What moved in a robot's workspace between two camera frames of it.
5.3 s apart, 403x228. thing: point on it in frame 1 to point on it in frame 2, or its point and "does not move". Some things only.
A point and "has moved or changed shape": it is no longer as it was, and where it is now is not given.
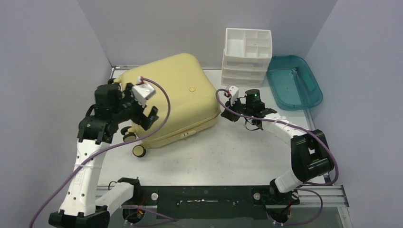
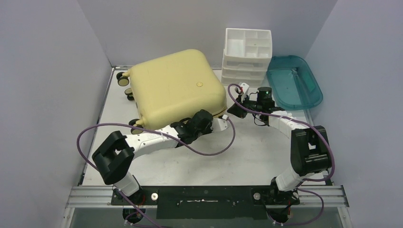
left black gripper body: x=131 y=109 to x=201 y=132
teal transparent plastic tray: x=292 y=83 does not move
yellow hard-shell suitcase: x=195 y=103 has moved or changed shape
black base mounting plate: x=212 y=202 does not move
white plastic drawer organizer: x=246 y=55 does not move
